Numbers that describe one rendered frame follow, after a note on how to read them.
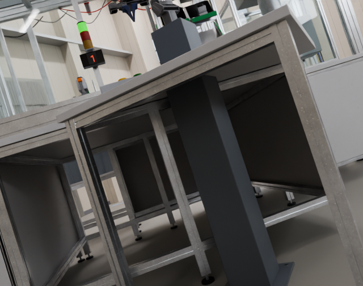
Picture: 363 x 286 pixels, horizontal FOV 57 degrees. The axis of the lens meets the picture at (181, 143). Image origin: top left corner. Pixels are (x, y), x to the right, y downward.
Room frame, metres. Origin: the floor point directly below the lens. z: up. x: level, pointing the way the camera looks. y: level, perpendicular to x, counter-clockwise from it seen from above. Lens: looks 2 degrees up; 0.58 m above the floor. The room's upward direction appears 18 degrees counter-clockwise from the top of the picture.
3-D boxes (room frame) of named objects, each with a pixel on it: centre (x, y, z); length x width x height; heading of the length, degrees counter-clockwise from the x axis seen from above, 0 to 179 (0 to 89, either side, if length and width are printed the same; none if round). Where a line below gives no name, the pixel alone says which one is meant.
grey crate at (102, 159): (3.66, 1.03, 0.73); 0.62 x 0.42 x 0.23; 99
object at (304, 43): (1.38, -0.13, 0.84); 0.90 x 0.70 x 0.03; 62
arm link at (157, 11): (1.34, -0.11, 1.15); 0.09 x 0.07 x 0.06; 126
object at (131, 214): (3.14, -0.45, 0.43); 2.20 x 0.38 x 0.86; 99
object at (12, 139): (2.16, 0.18, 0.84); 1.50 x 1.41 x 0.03; 99
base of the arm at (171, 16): (1.34, -0.11, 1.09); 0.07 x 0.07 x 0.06; 62
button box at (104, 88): (1.50, 0.16, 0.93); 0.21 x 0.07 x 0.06; 99
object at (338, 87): (2.72, -1.06, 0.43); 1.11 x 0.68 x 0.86; 99
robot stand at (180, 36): (1.34, -0.11, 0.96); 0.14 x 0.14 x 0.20; 62
